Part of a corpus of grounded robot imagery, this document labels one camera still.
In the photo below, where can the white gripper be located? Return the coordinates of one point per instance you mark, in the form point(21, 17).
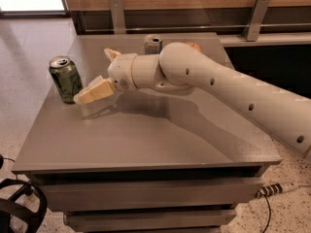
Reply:
point(120, 69)

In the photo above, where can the green soda can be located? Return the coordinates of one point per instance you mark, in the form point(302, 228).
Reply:
point(66, 77)

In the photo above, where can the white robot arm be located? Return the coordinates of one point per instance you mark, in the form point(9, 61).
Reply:
point(180, 67)

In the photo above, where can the silver blue energy drink can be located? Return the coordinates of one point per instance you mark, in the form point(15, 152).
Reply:
point(153, 44)

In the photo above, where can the red apple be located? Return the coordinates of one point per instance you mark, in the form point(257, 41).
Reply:
point(194, 45)

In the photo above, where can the grey upper drawer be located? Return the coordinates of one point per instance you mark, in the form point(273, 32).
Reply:
point(139, 195)

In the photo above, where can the grey drawer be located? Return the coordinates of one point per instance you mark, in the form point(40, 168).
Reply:
point(149, 221)
point(139, 195)

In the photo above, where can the grey lower drawer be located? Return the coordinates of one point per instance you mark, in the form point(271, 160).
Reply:
point(149, 221)

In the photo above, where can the black white striped pole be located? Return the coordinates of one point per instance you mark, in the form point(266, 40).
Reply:
point(276, 188)

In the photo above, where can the metal wall rail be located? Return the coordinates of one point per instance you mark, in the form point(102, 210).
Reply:
point(224, 30)

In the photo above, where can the left metal wall bracket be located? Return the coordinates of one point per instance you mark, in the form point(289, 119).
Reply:
point(117, 13)

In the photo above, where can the metal wall bracket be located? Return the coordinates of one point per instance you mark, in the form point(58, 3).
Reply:
point(252, 29)
point(117, 13)

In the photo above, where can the right metal wall bracket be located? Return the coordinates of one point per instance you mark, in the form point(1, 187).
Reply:
point(252, 29)

